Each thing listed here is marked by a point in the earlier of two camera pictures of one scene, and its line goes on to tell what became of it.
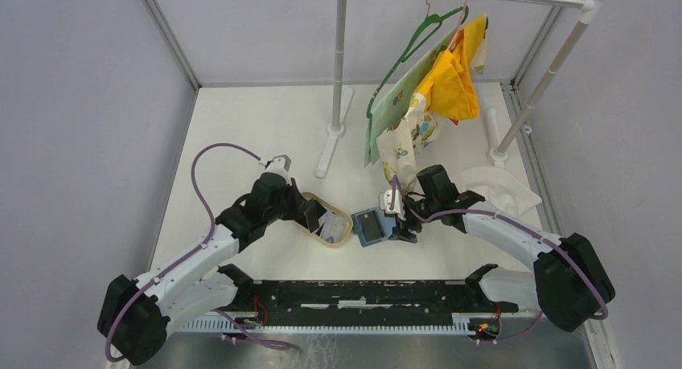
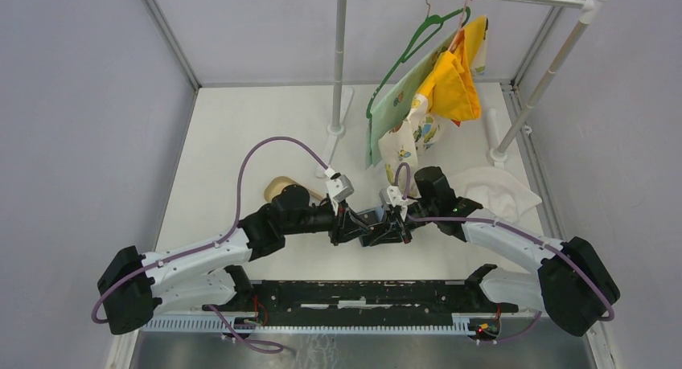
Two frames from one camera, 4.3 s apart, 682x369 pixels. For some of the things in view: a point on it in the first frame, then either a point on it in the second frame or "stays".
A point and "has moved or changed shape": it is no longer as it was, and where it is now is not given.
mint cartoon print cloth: (395, 105) stays
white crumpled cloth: (497, 187) stays
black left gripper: (299, 203) -> (347, 225)
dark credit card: (314, 211) has moved or changed shape
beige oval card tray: (330, 208) has moved or changed shape
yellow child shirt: (452, 91) stays
